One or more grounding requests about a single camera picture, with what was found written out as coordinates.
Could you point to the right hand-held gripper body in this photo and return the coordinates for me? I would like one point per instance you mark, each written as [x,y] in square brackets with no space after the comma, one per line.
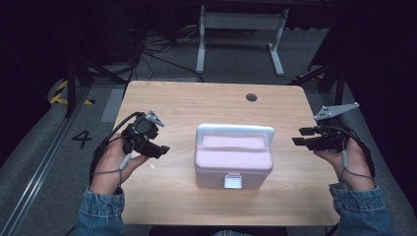
[327,141]

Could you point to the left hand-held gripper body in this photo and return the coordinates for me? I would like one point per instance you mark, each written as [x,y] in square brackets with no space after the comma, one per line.
[141,128]

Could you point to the person's right hand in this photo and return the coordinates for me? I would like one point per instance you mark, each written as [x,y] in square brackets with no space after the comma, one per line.
[355,165]

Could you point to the person's left hand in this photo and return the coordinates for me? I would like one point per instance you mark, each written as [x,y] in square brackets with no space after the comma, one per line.
[109,165]

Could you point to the black metal stand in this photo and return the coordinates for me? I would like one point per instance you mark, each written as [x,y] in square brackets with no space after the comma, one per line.
[71,85]
[339,82]

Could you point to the person's denim legs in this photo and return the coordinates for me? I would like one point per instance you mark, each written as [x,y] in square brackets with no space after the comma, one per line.
[231,233]

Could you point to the metal floor rail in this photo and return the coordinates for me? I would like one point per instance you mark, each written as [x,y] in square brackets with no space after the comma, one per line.
[39,164]

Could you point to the white metal table frame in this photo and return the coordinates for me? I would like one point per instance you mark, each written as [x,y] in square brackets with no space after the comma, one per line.
[242,21]

